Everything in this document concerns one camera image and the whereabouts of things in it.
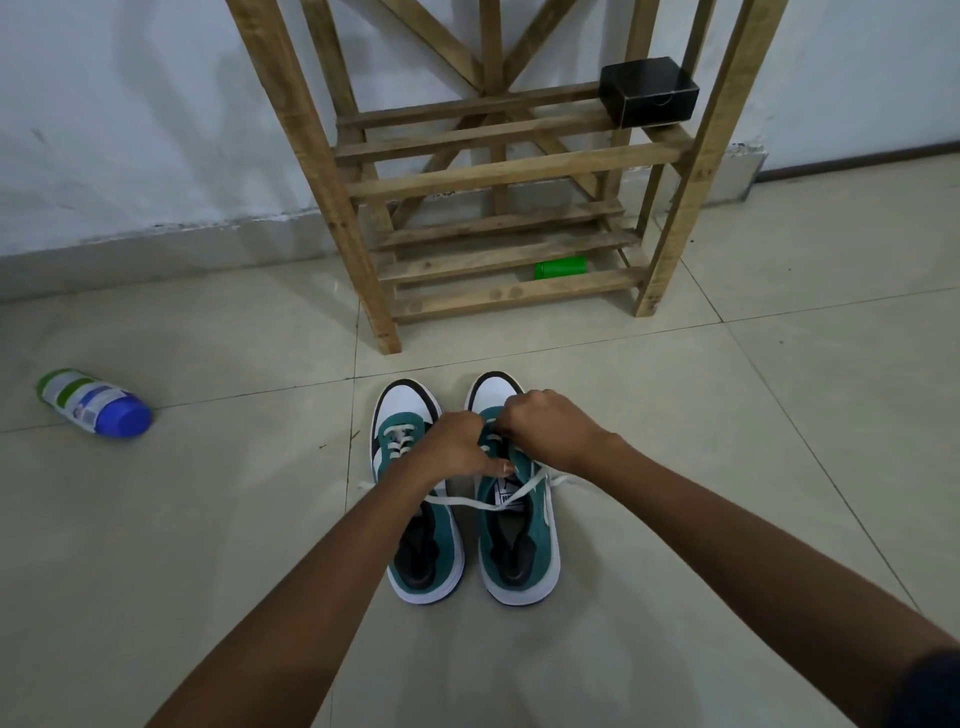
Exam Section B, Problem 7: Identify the white shoelace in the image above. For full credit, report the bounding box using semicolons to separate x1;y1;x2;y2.
357;420;601;513

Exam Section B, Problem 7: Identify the black cardboard box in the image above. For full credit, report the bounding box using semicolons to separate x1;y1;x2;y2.
598;56;701;130

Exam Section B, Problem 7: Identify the person's right hand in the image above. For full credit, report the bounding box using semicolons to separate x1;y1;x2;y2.
490;388;628;479

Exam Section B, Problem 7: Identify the white bottle with blue cap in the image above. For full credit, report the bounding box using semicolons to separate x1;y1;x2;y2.
35;367;154;439

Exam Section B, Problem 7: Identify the person's left hand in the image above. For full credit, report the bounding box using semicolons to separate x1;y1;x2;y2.
407;411;519;490

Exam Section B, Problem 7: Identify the person's right forearm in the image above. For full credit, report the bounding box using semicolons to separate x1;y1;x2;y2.
591;436;960;728

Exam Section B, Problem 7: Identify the dark sleeve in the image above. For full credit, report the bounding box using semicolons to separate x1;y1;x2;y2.
883;648;960;728

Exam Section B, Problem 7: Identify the green cylindrical can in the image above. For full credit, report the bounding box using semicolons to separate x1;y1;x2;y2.
533;255;588;282

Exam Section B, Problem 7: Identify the green white sneaker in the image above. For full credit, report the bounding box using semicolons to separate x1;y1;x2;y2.
463;370;562;608
369;378;467;606

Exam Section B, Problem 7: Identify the person's left forearm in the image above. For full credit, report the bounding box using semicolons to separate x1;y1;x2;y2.
146;454;429;728

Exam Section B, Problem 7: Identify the wooden slatted shoe rack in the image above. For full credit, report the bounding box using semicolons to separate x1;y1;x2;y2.
225;0;789;356

